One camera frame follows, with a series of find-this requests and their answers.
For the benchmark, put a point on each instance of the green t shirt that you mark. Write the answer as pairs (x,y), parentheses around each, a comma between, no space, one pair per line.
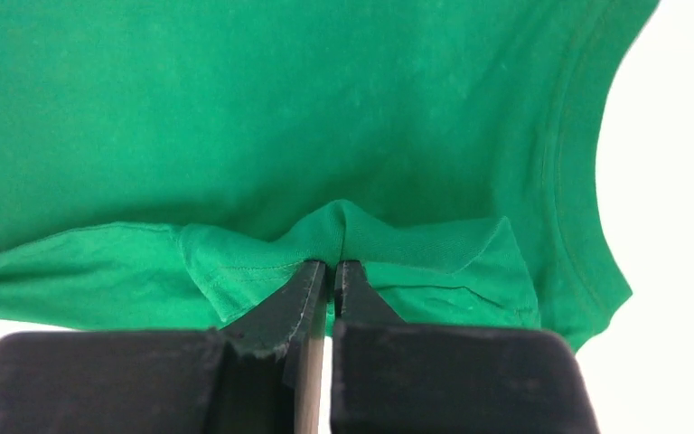
(170,164)

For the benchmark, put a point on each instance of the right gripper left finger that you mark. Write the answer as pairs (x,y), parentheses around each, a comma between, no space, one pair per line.
(260,374)

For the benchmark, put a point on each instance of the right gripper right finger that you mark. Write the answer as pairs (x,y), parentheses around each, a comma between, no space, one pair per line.
(392,376)

